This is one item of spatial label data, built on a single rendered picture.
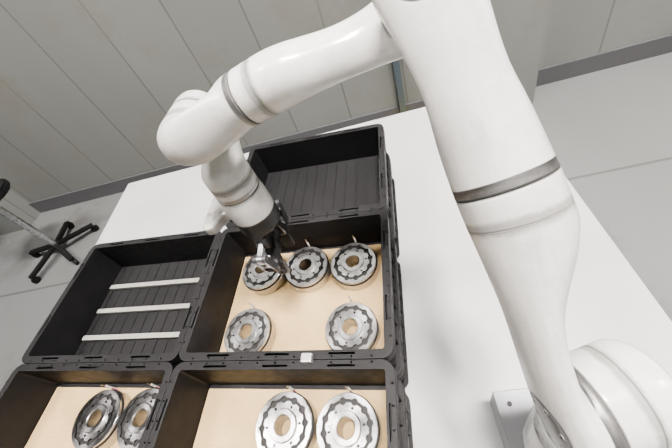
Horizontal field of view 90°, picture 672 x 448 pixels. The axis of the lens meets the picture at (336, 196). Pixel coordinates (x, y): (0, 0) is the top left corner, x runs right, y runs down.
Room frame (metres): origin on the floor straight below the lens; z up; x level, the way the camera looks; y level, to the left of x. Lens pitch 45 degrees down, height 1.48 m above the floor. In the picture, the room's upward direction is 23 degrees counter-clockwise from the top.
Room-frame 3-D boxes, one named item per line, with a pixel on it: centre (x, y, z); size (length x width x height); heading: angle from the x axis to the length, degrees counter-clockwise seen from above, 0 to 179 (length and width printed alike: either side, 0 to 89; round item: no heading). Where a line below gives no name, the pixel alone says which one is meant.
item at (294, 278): (0.45, 0.12, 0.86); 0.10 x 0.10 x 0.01
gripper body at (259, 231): (0.42, 0.14, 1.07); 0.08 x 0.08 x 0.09
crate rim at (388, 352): (0.38, 0.15, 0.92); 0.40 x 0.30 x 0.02; 69
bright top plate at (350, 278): (0.41, 0.02, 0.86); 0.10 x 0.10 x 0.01
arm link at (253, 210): (0.42, 0.15, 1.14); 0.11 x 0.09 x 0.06; 70
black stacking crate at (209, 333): (0.38, 0.15, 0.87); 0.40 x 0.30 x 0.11; 69
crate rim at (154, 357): (0.52, 0.52, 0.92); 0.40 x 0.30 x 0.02; 69
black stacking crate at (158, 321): (0.52, 0.52, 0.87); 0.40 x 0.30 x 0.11; 69
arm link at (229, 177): (0.43, 0.13, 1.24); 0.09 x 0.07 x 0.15; 163
